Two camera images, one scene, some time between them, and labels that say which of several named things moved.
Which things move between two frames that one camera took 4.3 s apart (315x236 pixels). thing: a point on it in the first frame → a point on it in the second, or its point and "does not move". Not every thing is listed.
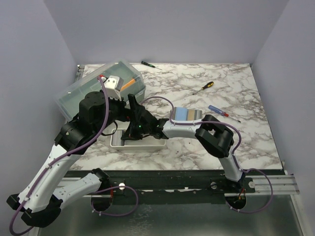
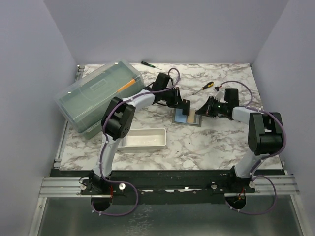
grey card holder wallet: [184, 114] does not move
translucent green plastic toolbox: [133, 84] does not move
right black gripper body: [136, 132] → [219, 107]
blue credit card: [181, 113] does not move
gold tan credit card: [191, 114] does not move
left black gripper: [126, 111] → [176, 101]
